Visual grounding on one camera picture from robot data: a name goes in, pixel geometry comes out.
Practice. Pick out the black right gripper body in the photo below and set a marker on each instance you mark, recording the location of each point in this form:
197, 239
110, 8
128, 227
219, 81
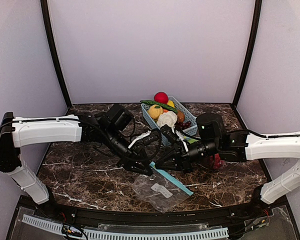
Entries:
179, 157

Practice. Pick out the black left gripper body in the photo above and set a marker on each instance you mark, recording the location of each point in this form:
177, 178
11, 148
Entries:
134, 160

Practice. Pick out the red toy apple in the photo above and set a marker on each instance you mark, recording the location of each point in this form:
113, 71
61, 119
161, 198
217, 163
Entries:
215, 162

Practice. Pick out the clear zip bag blue zipper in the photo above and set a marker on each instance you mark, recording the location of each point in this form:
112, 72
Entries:
207, 163

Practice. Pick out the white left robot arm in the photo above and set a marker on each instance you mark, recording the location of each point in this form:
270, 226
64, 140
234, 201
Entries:
17, 132

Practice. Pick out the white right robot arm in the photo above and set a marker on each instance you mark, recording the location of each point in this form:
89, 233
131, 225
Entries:
237, 146

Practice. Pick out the blue perforated plastic basket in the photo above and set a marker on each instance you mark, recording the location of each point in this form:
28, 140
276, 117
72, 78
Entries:
192, 131

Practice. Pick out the dark purple toy grapes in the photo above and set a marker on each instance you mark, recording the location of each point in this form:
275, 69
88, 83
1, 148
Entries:
184, 125

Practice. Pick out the brown toy kiwi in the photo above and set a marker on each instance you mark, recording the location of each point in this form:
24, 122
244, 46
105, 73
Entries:
180, 116

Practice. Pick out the white toy cauliflower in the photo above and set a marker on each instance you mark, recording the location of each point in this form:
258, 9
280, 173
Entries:
167, 118

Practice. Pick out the green toy cucumber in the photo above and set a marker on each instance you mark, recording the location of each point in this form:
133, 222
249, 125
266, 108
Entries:
163, 105

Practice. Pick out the yellow toy lemon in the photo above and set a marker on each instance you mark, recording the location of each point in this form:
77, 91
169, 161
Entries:
171, 104

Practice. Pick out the red toy tomato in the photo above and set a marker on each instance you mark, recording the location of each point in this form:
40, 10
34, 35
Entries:
161, 97

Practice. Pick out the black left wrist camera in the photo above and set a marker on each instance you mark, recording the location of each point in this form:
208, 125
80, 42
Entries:
119, 116

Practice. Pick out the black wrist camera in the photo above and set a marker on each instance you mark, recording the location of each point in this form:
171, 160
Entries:
210, 126
119, 116

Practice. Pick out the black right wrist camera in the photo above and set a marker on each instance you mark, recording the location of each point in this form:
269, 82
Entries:
210, 126

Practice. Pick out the black right frame post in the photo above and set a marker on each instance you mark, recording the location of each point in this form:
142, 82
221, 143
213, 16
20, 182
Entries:
248, 53

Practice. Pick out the black frame post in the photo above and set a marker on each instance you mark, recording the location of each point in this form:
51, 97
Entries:
248, 53
53, 53

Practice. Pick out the white slotted cable duct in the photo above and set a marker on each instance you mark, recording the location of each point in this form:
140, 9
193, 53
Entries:
128, 232

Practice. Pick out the black front frame rail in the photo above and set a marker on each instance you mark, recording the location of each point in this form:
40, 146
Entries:
243, 221

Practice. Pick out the black left frame post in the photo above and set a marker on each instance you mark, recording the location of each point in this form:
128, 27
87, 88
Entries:
53, 53

